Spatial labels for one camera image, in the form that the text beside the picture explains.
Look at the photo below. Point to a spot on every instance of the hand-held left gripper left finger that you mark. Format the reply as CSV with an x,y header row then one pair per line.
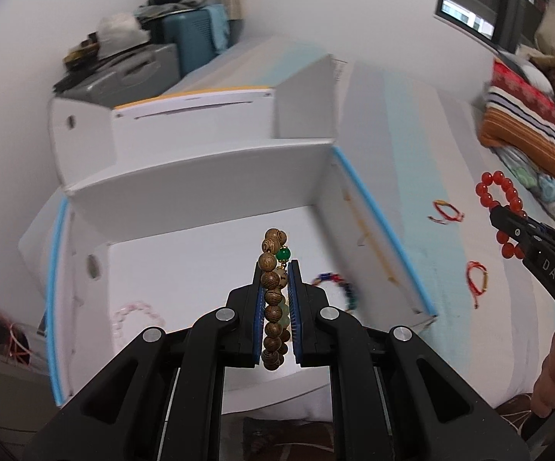
x,y
258,317

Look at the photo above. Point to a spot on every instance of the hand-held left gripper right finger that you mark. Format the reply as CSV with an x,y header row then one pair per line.
x,y
293,317

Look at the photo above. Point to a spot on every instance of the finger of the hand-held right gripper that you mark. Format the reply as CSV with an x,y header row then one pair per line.
x,y
510,228

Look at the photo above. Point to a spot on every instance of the blue yellow cardboard box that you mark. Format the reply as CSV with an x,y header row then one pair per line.
x,y
186,259

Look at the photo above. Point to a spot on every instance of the person's right hand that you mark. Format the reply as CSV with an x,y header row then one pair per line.
x,y
554,369

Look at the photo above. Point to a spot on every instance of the floral quilt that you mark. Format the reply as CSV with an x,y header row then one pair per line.
x,y
546,187

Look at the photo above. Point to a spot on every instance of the striped orange pillow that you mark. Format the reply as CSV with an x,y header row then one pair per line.
x,y
522,115

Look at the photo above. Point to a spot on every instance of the white pillow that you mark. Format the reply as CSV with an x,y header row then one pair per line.
x,y
532,74

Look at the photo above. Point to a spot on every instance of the dark framed window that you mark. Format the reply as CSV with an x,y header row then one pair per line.
x,y
469,0

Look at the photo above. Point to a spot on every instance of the grey suitcase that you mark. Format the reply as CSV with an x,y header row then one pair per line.
x,y
128,72

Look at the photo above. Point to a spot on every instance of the blue suitcase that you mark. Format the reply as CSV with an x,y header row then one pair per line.
x,y
193,33

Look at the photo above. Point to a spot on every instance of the blue towel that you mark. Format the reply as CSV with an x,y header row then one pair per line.
x,y
220,24

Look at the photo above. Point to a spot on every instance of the white plastic bag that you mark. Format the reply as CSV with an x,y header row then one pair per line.
x,y
121,33

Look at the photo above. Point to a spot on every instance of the dark clutter pile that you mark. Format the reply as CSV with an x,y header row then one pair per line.
x,y
83,50

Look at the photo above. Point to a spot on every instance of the dark clothing pile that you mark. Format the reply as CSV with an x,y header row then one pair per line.
x,y
167,0

